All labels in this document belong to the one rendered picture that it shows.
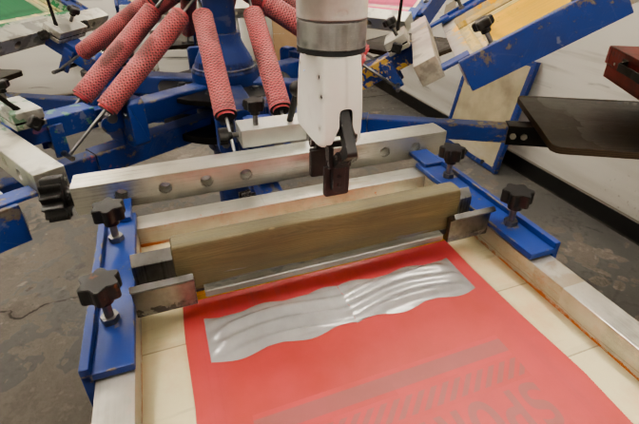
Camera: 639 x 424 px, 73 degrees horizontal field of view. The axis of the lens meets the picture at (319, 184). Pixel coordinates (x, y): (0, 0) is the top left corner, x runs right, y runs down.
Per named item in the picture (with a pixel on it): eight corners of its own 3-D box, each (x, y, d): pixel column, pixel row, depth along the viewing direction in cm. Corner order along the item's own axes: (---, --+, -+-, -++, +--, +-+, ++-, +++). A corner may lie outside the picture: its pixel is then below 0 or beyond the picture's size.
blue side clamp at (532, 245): (549, 280, 63) (561, 241, 60) (521, 288, 62) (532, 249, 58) (434, 185, 88) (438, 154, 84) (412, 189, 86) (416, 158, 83)
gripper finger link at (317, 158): (302, 122, 56) (303, 167, 60) (310, 130, 54) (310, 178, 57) (326, 119, 57) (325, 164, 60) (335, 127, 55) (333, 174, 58)
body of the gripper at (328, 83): (285, 29, 50) (287, 122, 55) (313, 48, 41) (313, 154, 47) (345, 27, 52) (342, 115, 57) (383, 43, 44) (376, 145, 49)
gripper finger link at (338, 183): (322, 144, 50) (321, 194, 53) (332, 155, 47) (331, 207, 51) (348, 141, 51) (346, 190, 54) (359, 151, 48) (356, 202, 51)
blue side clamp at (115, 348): (145, 400, 47) (132, 356, 43) (95, 415, 45) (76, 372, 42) (143, 242, 71) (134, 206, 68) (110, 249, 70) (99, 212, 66)
